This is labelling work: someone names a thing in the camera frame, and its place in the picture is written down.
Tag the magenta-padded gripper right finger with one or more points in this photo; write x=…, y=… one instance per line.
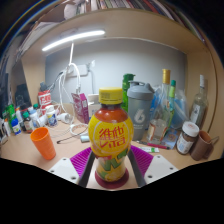
x=161, y=168

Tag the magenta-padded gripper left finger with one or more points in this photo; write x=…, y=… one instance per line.
x=65, y=168

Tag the yellow-labelled tea drink bottle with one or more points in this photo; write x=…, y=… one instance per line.
x=110, y=133

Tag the red pen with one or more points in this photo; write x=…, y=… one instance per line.
x=156, y=145

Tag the orange plastic cup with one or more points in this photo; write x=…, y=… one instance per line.
x=44, y=143

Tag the white-lidded brown jar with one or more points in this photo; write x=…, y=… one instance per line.
x=186, y=140

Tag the clear bottle with yellow cap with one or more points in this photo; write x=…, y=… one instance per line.
x=158, y=126

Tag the brown mug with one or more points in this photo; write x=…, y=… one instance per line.
x=199, y=146

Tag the small white pill bottle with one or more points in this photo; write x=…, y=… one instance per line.
x=51, y=117

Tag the magenta carton box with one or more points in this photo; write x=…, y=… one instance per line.
x=80, y=108

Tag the small white blue-labelled bottle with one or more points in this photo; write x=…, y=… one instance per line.
x=16, y=127

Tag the clear bottle with green cap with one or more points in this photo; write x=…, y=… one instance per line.
x=171, y=100

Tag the red and white canister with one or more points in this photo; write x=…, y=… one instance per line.
x=44, y=101

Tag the blue and white tissue box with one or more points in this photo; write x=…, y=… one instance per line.
x=93, y=103

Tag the tall clear glass bottle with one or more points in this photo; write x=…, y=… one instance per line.
x=199, y=106

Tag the small green bottle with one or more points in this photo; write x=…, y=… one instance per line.
x=11, y=113

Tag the green plastic bottle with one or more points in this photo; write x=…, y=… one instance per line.
x=126, y=86

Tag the white power strip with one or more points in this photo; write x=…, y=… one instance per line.
x=78, y=70

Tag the white LED light bar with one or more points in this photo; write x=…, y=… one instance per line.
x=73, y=39

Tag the wooden shelf unit with books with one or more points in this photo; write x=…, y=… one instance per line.
x=116, y=25

